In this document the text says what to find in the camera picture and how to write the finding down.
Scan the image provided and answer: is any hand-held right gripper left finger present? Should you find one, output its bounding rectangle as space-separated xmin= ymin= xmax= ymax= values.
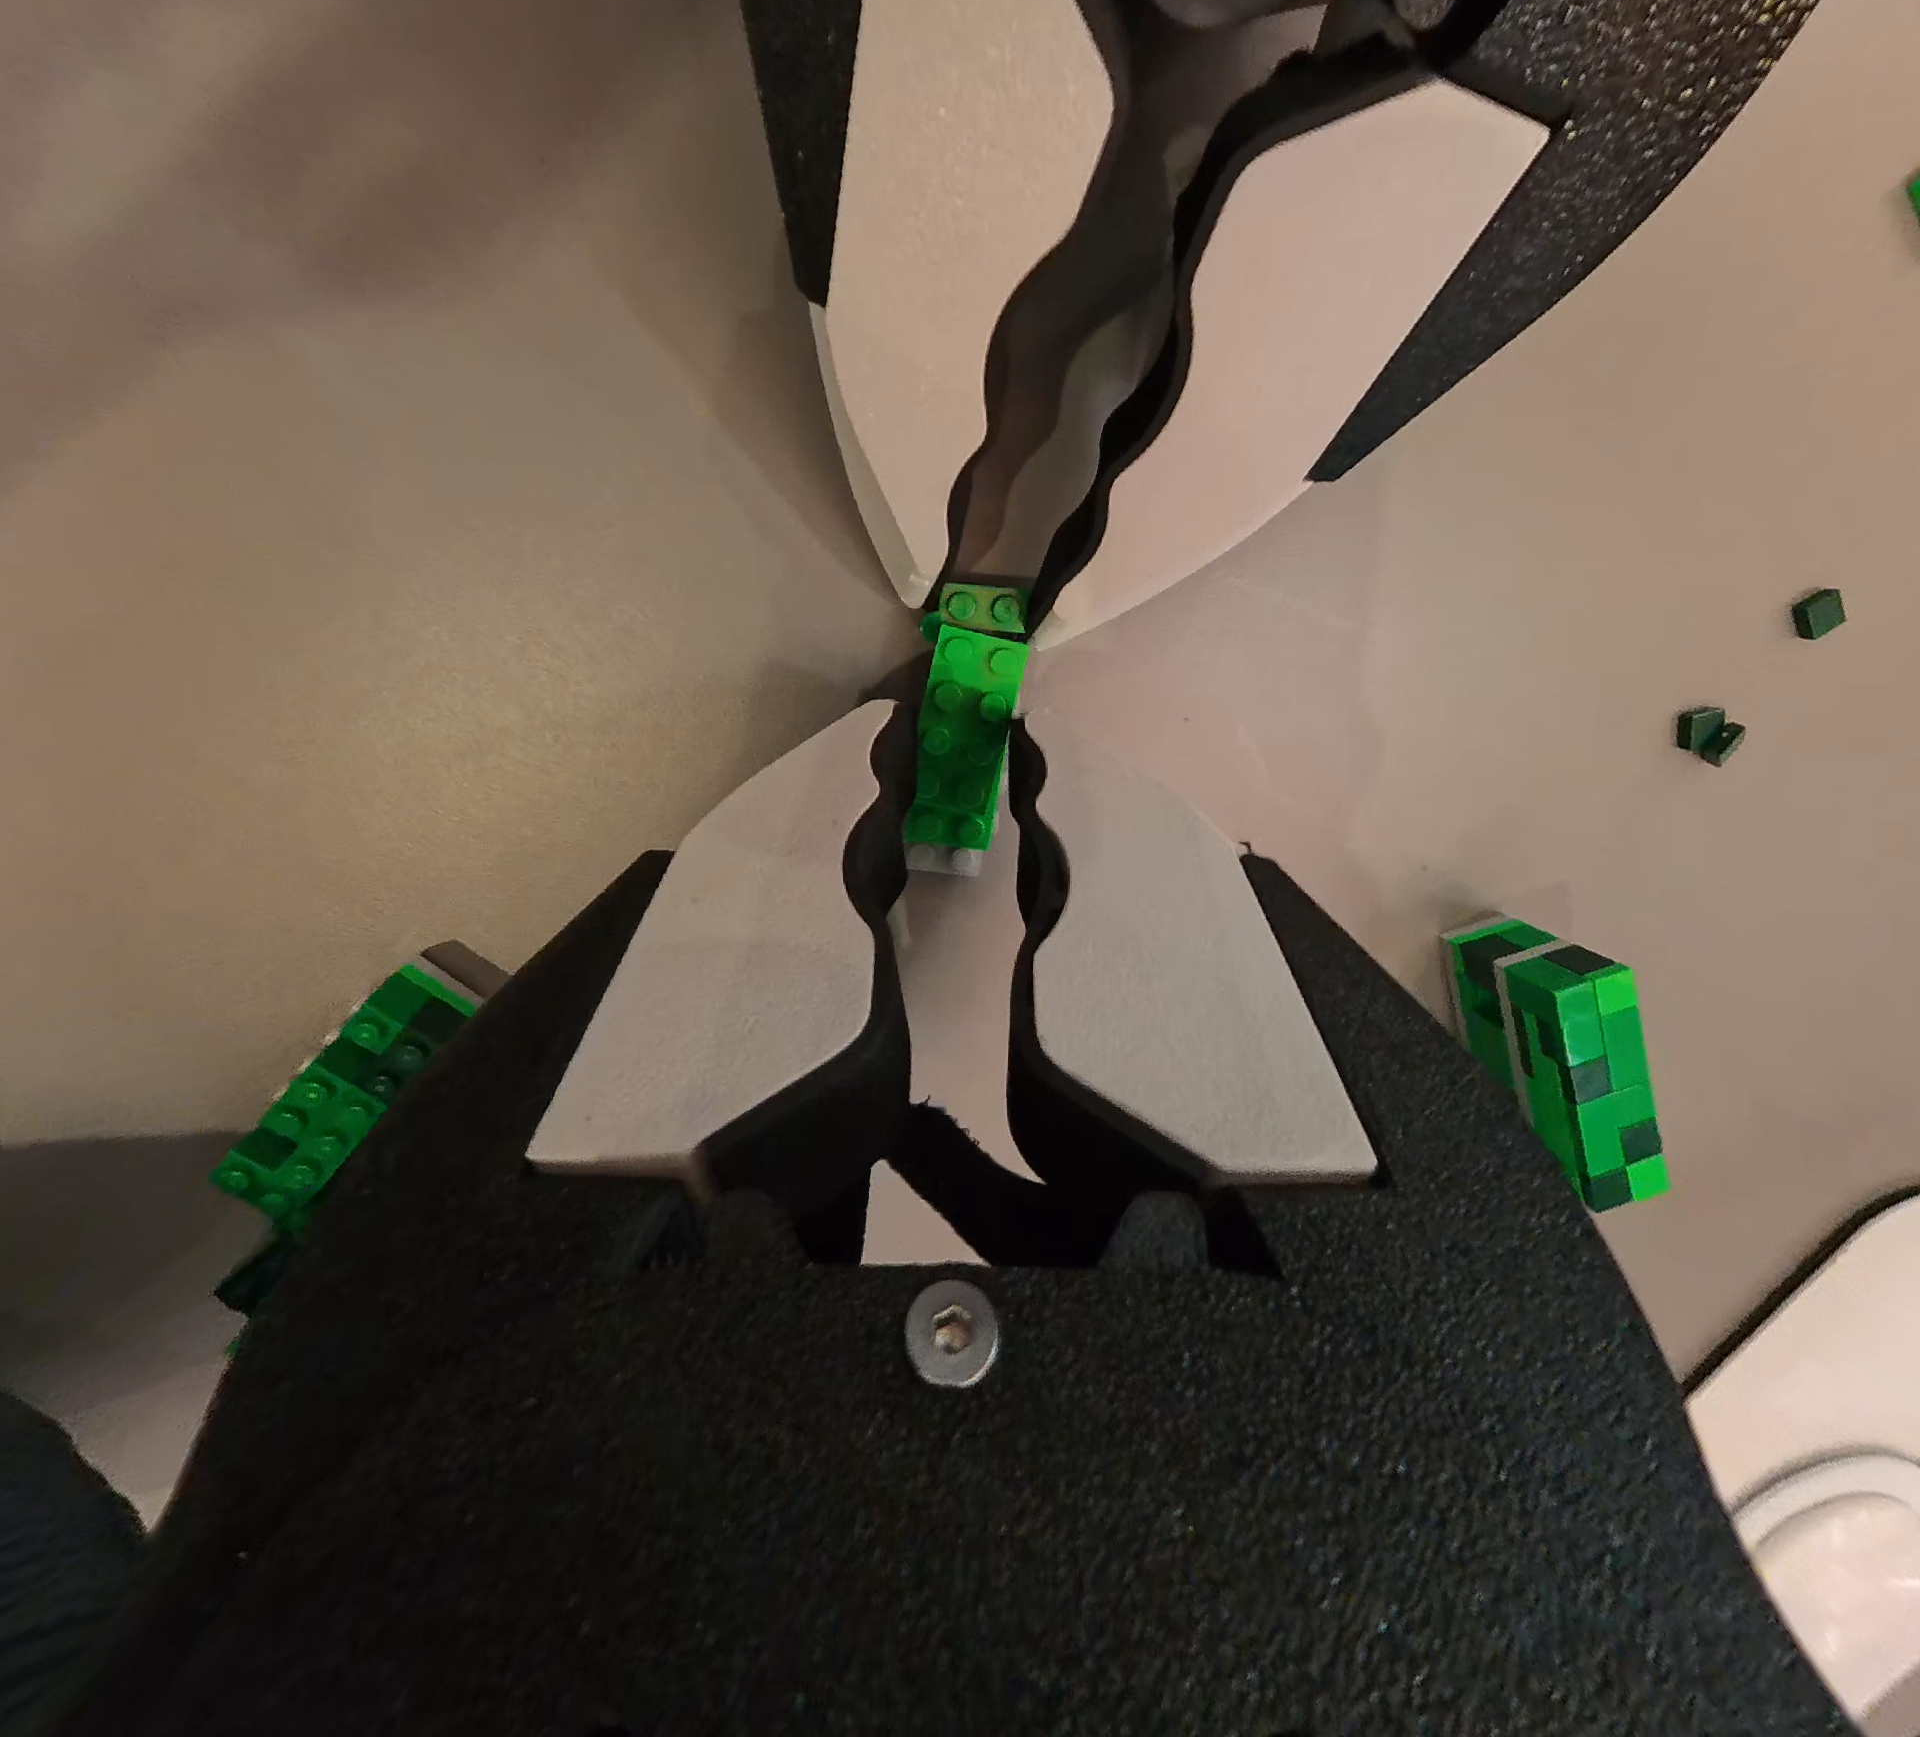
xmin=524 ymin=697 xmax=915 ymax=1194

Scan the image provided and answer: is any green studded brick assembly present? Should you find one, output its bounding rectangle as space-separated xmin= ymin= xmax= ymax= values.
xmin=206 ymin=942 xmax=517 ymax=1318

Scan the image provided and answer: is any white plastic tray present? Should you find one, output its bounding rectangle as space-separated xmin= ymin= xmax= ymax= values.
xmin=1680 ymin=1189 xmax=1920 ymax=1737

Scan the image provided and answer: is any green toy brick stack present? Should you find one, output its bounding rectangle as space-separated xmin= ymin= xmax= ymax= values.
xmin=897 ymin=618 xmax=1034 ymax=886

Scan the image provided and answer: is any white desk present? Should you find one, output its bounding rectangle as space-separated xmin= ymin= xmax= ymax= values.
xmin=0 ymin=0 xmax=1920 ymax=1469

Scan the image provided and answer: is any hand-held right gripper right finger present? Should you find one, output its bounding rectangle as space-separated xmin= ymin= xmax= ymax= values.
xmin=1004 ymin=716 xmax=1384 ymax=1194

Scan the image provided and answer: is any dark cloth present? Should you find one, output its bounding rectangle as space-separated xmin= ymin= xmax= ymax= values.
xmin=0 ymin=1384 xmax=157 ymax=1737

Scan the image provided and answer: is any green pixel pattern brick block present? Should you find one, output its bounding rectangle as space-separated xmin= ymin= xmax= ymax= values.
xmin=1440 ymin=916 xmax=1674 ymax=1214

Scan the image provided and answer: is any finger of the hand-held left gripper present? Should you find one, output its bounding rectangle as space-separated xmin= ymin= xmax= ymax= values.
xmin=1028 ymin=55 xmax=1556 ymax=646
xmin=806 ymin=0 xmax=1177 ymax=614

